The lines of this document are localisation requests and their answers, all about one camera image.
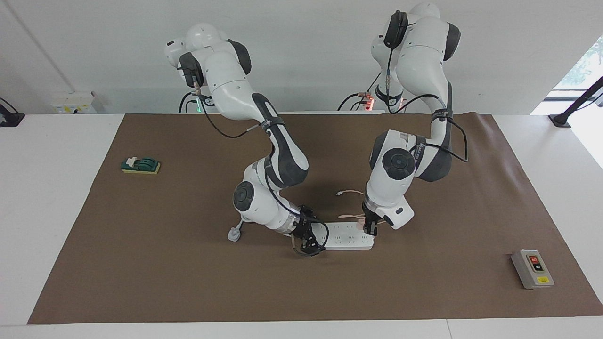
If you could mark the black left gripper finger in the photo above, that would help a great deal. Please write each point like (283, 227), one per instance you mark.
(373, 228)

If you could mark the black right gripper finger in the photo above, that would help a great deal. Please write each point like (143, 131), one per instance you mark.
(312, 248)
(308, 212)

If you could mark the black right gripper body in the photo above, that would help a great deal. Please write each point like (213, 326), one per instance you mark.
(304, 228)

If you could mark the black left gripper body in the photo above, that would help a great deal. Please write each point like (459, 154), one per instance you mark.
(370, 213)

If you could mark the pink charger adapter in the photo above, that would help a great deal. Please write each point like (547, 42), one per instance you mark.
(361, 225)

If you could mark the white power strip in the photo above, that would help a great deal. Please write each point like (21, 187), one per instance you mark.
(348, 238)

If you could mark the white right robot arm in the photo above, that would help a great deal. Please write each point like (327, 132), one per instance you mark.
(231, 80)

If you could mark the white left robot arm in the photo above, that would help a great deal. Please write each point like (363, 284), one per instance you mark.
(419, 61)

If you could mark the brown table mat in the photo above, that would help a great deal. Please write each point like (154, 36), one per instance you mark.
(301, 292)

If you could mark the grey push button box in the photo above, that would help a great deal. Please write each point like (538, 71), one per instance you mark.
(532, 270)

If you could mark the black desk clamp stand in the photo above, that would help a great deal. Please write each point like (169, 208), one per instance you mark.
(560, 121)
(9, 117)

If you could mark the green switch on yellow base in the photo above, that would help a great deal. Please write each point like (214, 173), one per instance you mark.
(141, 165)

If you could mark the white wall socket box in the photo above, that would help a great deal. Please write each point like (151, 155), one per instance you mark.
(73, 103)

